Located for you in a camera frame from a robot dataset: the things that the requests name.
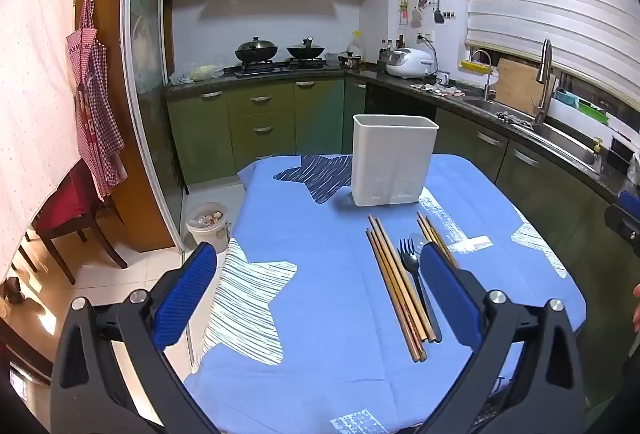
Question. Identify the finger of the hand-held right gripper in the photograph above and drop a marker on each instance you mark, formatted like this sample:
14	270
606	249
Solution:
631	202
621	229

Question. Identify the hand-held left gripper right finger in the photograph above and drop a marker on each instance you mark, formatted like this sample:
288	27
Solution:
450	299

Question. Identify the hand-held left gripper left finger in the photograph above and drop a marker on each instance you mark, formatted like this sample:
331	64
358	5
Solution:
184	299

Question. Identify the white utensil holder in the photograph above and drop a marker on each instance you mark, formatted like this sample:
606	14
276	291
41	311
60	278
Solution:
392	158

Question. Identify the person's right hand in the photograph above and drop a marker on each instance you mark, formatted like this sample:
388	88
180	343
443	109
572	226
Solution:
637	309

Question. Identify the black container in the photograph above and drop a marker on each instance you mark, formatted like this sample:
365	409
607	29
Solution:
622	156

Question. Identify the white bucket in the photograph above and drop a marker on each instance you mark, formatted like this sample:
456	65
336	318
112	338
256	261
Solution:
206	229

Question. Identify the green tray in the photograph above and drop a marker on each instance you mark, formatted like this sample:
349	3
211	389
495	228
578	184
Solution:
594	111

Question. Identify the steel sink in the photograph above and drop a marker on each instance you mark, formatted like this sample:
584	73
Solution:
555	136

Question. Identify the green sink base cabinets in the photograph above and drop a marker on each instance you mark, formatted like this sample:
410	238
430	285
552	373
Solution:
530	174

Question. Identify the blue star-patterned tablecloth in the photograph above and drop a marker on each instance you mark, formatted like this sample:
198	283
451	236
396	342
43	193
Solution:
310	264

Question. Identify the dark wooden chair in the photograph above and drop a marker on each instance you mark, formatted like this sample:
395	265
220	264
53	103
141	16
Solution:
70	214

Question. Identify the grey dish cloth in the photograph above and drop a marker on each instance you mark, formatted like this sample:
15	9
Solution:
515	118

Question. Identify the tall steel faucet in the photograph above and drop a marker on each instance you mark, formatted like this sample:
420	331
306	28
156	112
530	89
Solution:
545	78

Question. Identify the wooden cutting board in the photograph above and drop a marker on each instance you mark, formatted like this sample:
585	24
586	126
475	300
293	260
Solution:
517	86

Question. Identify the green base cabinets with drawers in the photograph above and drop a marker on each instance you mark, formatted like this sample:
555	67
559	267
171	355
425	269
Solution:
260	128

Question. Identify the small steel faucet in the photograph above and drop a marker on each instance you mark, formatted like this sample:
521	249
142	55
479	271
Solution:
486	68

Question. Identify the red checkered apron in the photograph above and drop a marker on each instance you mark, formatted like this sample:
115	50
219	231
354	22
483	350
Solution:
95	113

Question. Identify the yellow sink rack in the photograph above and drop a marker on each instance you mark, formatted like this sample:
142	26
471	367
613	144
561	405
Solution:
475	66

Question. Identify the crumpled cloths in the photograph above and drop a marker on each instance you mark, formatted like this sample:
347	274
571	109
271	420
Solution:
440	89

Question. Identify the clear plastic bag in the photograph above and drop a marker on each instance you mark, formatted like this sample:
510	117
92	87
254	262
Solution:
202	72

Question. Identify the glass sliding door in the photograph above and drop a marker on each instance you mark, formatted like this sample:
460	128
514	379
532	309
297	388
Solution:
150	63

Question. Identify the white rice cooker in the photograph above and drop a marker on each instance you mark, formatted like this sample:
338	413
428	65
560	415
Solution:
410	62

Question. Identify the gas stove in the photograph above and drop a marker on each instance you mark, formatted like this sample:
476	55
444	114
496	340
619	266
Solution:
280	65

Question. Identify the white dotted curtain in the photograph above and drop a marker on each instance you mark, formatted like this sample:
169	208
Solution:
35	88

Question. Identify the small steel pot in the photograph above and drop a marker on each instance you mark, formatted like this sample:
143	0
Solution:
349	60

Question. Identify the black wok with lid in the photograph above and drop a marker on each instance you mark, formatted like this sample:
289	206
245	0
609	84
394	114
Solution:
256	49

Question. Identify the clear oil bottle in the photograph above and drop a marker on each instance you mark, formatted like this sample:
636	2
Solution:
356	44

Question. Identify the black hanging spatula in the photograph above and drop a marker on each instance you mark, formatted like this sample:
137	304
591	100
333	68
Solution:
438	11

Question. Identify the pink hanging tool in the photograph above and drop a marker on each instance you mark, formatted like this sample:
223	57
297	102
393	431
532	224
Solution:
405	6

